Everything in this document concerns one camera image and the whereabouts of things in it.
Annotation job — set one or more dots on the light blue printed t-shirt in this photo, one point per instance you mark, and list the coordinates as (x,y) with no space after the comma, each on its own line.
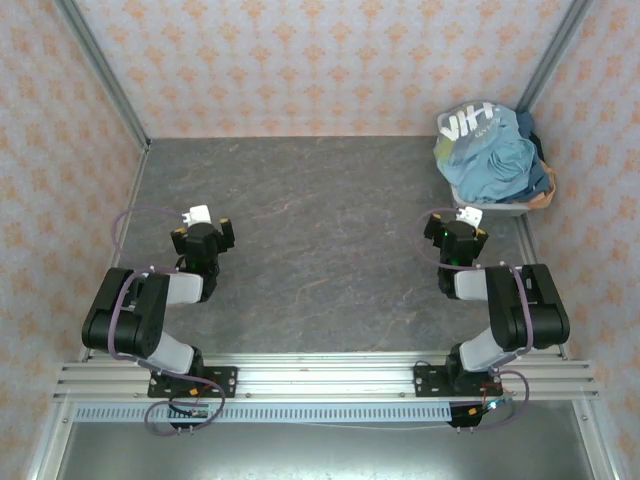
(480,155)

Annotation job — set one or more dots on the white plastic laundry basket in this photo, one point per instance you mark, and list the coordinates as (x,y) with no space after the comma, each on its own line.
(495,209)

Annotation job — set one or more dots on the orange brown t-shirt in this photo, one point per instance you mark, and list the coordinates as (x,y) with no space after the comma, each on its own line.
(547,192)

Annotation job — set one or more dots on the dark blue t-shirt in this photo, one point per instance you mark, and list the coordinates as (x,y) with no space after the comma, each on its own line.
(535,150)

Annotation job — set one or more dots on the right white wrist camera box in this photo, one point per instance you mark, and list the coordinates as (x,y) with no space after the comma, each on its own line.
(471,216)

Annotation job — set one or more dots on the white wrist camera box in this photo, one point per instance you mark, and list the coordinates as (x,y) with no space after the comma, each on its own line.
(471,216)
(200,214)

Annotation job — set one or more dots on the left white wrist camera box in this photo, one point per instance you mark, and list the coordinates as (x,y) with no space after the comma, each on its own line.
(200,214)

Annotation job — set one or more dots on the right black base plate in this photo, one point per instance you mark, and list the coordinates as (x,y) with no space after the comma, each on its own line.
(430,381)

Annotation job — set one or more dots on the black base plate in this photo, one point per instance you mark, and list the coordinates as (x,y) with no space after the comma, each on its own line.
(222,381)
(430,381)

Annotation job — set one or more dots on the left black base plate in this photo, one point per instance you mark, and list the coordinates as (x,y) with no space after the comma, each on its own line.
(222,381)

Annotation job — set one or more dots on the aluminium cross rail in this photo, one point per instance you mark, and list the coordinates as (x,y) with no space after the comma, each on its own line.
(325,375)

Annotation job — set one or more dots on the aluminium corner post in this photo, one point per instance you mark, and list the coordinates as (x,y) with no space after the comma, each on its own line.
(550,55)
(105,75)

